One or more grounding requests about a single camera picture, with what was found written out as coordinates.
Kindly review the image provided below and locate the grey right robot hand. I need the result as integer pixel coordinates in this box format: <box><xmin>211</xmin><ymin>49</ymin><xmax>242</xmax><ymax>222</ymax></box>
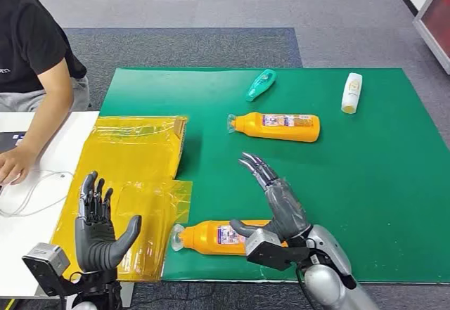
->
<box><xmin>230</xmin><ymin>153</ymin><xmax>313</xmax><ymax>246</ymax></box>

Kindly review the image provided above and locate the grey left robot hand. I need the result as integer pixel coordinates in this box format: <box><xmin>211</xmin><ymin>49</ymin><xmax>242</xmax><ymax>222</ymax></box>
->
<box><xmin>74</xmin><ymin>171</ymin><xmax>142</xmax><ymax>274</ymax></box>

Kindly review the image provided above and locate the person's hand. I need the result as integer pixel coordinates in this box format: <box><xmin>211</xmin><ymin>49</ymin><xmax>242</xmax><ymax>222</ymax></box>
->
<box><xmin>0</xmin><ymin>147</ymin><xmax>38</xmax><ymax>186</ymax></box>

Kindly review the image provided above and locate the orange detergent bottle clear cap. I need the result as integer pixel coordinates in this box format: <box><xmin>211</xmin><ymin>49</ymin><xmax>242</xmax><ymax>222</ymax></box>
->
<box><xmin>227</xmin><ymin>111</ymin><xmax>321</xmax><ymax>143</ymax></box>
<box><xmin>171</xmin><ymin>219</ymin><xmax>289</xmax><ymax>257</ymax></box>

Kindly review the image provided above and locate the teal plastic bottle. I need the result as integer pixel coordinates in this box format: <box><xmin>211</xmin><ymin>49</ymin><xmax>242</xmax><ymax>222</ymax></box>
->
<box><xmin>245</xmin><ymin>69</ymin><xmax>277</xmax><ymax>103</ymax></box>

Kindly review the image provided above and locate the white plastic bottle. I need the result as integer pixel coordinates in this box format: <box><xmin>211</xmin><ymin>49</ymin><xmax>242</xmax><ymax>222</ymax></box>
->
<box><xmin>341</xmin><ymin>72</ymin><xmax>363</xmax><ymax>115</ymax></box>

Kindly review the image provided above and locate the green table mat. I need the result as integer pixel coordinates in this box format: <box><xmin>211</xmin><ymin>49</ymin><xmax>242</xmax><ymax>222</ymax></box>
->
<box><xmin>99</xmin><ymin>67</ymin><xmax>450</xmax><ymax>285</ymax></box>

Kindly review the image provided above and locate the yellow transparent plastic bag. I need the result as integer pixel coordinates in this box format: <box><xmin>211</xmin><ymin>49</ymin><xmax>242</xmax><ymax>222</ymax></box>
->
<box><xmin>51</xmin><ymin>115</ymin><xmax>193</xmax><ymax>283</ymax></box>

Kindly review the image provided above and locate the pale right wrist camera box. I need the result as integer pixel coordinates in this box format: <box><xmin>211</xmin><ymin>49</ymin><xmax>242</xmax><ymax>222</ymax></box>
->
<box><xmin>245</xmin><ymin>228</ymin><xmax>310</xmax><ymax>271</ymax></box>

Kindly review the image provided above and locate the white cable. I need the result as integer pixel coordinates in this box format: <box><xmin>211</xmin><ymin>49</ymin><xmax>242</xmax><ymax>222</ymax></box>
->
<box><xmin>0</xmin><ymin>169</ymin><xmax>74</xmax><ymax>218</ymax></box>

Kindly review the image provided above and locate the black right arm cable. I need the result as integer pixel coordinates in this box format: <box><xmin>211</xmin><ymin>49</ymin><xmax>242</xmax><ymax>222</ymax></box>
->
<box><xmin>295</xmin><ymin>263</ymin><xmax>319</xmax><ymax>310</ymax></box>

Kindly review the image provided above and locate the red panel silver frame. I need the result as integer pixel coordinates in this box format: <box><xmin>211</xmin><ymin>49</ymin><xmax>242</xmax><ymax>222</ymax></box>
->
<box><xmin>413</xmin><ymin>0</ymin><xmax>450</xmax><ymax>75</ymax></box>

